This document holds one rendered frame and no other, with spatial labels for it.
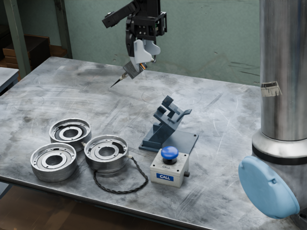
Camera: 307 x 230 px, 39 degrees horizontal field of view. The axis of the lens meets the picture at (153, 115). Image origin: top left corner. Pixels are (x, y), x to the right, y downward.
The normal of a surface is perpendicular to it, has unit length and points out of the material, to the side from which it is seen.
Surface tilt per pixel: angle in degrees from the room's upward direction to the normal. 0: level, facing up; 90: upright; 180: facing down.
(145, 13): 87
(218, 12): 90
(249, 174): 98
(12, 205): 0
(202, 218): 0
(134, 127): 0
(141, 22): 87
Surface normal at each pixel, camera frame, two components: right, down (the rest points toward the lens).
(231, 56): -0.35, 0.53
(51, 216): -0.03, -0.83
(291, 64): -0.18, 0.43
